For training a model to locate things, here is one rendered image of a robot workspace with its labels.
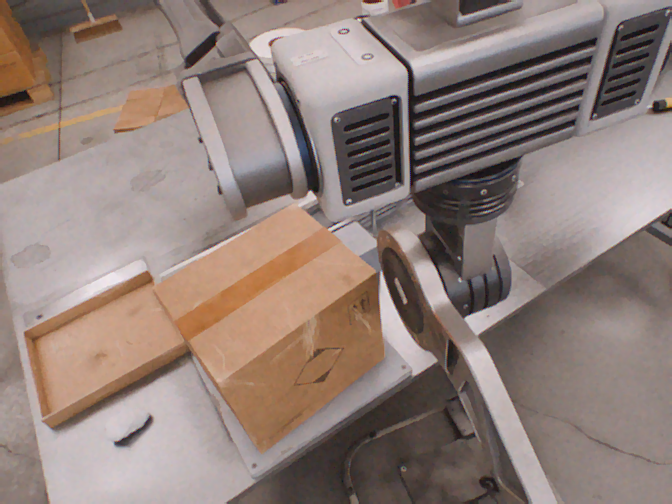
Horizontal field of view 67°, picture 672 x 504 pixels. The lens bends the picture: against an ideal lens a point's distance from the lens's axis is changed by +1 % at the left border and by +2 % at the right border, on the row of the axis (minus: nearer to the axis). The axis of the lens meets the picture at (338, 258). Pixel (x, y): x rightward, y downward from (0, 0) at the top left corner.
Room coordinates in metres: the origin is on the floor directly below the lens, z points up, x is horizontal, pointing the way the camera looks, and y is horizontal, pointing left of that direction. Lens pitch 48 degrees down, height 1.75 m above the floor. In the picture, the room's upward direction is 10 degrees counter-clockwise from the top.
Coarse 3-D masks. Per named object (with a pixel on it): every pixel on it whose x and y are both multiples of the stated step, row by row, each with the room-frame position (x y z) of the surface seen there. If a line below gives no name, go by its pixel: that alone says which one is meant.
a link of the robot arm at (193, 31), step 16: (160, 0) 0.78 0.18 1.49; (176, 0) 0.76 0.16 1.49; (192, 0) 0.75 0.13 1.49; (176, 16) 0.73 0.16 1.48; (192, 16) 0.72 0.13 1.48; (208, 16) 0.77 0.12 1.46; (176, 32) 0.71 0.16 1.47; (192, 32) 0.69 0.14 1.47; (208, 32) 0.68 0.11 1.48; (224, 32) 0.67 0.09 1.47; (192, 48) 0.67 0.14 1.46; (208, 48) 0.68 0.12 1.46; (224, 48) 0.62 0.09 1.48; (240, 48) 0.62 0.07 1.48; (192, 64) 0.67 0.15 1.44; (272, 80) 0.62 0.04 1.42
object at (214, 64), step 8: (232, 56) 0.52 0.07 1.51; (240, 56) 0.52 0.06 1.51; (248, 56) 0.52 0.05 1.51; (256, 56) 0.52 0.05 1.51; (208, 64) 0.51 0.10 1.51; (216, 64) 0.51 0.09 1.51; (224, 64) 0.51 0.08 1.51; (232, 64) 0.51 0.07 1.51; (184, 72) 0.51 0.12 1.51; (192, 72) 0.50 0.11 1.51; (200, 72) 0.50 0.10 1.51; (208, 72) 0.50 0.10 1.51; (184, 88) 0.50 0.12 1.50; (208, 160) 0.50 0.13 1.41
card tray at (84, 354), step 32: (128, 288) 0.85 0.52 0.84; (64, 320) 0.79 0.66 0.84; (96, 320) 0.78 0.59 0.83; (128, 320) 0.76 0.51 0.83; (160, 320) 0.74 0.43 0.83; (32, 352) 0.71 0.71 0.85; (64, 352) 0.70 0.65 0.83; (96, 352) 0.69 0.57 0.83; (128, 352) 0.67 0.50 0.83; (160, 352) 0.63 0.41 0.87; (32, 384) 0.61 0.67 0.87; (64, 384) 0.62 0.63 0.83; (96, 384) 0.60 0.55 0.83; (128, 384) 0.59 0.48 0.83; (64, 416) 0.53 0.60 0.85
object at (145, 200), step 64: (192, 128) 1.55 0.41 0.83; (640, 128) 1.12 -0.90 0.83; (0, 192) 1.38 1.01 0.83; (64, 192) 1.31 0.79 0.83; (128, 192) 1.26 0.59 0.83; (192, 192) 1.20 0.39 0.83; (576, 192) 0.91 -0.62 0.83; (640, 192) 0.87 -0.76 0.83; (0, 256) 1.07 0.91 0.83; (64, 256) 1.02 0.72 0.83; (128, 256) 0.98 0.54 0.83; (192, 256) 0.94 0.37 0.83; (512, 256) 0.74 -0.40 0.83; (576, 256) 0.71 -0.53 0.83; (384, 320) 0.63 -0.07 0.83; (192, 384) 0.56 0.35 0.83; (64, 448) 0.47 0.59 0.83; (128, 448) 0.45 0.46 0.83; (192, 448) 0.42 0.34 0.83
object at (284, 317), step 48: (240, 240) 0.66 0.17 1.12; (288, 240) 0.64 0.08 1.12; (336, 240) 0.61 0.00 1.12; (192, 288) 0.57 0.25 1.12; (240, 288) 0.55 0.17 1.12; (288, 288) 0.53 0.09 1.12; (336, 288) 0.51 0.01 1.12; (192, 336) 0.47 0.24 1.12; (240, 336) 0.45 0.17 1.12; (288, 336) 0.44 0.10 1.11; (336, 336) 0.48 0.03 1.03; (240, 384) 0.39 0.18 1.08; (288, 384) 0.43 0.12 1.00; (336, 384) 0.47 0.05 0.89; (288, 432) 0.41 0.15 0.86
